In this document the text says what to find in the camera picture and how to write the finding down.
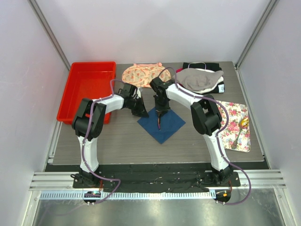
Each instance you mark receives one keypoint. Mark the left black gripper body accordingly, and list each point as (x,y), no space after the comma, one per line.
(134,105)

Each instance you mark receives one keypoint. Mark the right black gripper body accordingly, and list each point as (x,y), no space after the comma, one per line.
(161,103)

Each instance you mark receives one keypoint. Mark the blue paper napkin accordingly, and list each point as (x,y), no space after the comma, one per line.
(170,124)

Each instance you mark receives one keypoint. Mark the iridescent gold spoon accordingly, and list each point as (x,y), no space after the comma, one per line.
(243,124)

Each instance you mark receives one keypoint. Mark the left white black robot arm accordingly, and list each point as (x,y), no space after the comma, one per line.
(88,125)

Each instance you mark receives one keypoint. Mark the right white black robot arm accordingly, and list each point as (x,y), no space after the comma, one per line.
(206,119)

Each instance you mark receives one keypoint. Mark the orange floral fabric mask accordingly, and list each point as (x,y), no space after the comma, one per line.
(141,75)

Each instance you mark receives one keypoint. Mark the white folded cloth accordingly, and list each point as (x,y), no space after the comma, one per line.
(217,88)

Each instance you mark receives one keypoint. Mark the red plastic bin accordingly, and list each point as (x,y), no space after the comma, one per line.
(85,80)

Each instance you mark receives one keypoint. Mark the black folded cloth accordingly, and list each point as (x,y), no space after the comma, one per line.
(207,66)

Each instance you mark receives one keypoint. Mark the floral rectangular tray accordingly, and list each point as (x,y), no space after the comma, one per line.
(236,113)

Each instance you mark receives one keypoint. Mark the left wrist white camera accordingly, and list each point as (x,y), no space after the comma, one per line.
(138,93)

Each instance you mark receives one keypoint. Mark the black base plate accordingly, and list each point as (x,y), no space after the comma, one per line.
(149,178)

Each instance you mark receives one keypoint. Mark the aluminium rail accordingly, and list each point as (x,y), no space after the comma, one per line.
(94,195)

